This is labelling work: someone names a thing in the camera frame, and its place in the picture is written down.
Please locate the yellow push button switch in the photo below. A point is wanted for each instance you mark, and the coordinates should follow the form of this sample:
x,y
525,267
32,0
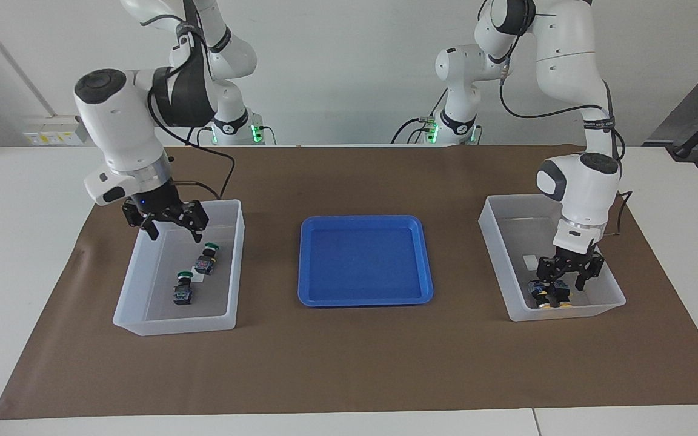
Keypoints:
x,y
561,295
540,293

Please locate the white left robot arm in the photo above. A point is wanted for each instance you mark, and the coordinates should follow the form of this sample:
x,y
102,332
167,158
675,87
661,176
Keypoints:
x,y
567,60

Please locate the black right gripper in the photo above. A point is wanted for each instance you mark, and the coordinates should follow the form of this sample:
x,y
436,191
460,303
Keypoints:
x,y
158,206

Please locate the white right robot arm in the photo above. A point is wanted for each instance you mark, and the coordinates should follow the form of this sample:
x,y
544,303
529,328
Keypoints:
x,y
119,127

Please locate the green push button switch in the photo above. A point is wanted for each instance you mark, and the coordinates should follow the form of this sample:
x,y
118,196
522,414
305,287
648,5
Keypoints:
x,y
183,289
206,259

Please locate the brown paper table mat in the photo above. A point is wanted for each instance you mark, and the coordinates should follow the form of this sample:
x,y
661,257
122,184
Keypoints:
x,y
361,363

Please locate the small white paper sticker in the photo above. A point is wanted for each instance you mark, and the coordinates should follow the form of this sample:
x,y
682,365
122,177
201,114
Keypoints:
x,y
199,279
529,261

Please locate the translucent white plastic box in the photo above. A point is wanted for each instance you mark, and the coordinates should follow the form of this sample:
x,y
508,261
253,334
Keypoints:
x,y
161,315
506,242

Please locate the blue plastic tray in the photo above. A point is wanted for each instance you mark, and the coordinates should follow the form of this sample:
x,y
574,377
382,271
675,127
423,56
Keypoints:
x,y
364,260

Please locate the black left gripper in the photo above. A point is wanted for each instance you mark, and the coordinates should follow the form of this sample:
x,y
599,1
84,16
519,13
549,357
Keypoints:
x,y
570,259

